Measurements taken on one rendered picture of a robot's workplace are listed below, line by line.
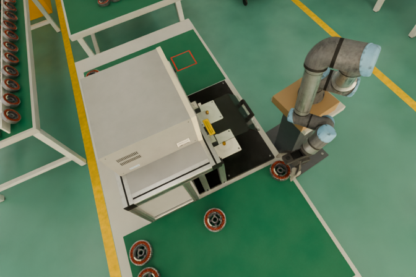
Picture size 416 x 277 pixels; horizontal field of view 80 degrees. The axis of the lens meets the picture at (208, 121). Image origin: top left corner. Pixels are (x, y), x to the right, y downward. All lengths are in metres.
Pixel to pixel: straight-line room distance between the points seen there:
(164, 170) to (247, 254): 0.59
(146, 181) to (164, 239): 0.41
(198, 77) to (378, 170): 1.66
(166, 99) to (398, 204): 1.99
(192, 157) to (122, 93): 0.40
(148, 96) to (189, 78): 0.80
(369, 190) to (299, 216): 1.10
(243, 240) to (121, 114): 0.84
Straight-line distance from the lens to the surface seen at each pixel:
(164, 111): 0.99
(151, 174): 1.11
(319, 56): 1.07
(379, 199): 2.42
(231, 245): 1.36
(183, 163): 1.09
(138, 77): 1.13
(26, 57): 2.66
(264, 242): 1.37
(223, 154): 1.44
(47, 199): 2.75
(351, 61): 1.05
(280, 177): 1.41
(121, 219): 1.51
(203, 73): 1.83
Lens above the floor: 2.11
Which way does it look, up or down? 59 degrees down
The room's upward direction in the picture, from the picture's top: 13 degrees counter-clockwise
